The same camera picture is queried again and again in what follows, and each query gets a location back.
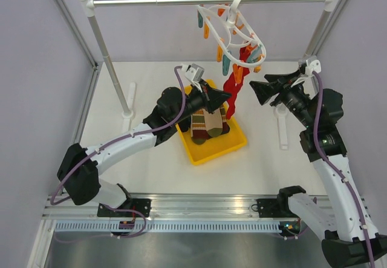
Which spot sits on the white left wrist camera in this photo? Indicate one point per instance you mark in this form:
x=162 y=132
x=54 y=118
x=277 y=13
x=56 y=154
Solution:
x=193 y=73

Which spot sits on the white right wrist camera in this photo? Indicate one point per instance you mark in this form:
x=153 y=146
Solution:
x=307 y=68

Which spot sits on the aluminium table edge rail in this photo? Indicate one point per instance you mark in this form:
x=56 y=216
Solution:
x=178 y=207

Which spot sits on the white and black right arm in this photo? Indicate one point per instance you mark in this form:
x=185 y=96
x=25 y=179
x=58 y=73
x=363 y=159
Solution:
x=349 y=238

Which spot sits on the white slotted cable duct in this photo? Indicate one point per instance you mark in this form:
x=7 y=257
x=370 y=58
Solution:
x=270 y=227

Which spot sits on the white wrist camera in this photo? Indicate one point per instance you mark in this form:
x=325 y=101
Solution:
x=307 y=68
x=193 y=73

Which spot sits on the red sock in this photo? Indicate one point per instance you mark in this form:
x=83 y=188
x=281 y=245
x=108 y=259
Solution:
x=233 y=86

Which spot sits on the silver clothes rack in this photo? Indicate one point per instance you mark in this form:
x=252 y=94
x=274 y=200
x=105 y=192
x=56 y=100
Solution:
x=145 y=39

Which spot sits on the yellow plastic tray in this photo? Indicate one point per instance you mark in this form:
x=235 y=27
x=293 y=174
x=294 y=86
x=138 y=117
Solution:
x=213 y=148

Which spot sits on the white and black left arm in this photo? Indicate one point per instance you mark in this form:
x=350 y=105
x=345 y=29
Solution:
x=80 y=170

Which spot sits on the striped beige maroon sock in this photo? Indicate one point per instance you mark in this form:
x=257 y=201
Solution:
x=216 y=123

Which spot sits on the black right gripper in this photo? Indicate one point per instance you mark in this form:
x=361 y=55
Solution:
x=278 y=83

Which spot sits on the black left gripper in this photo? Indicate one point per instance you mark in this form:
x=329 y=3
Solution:
x=210 y=97

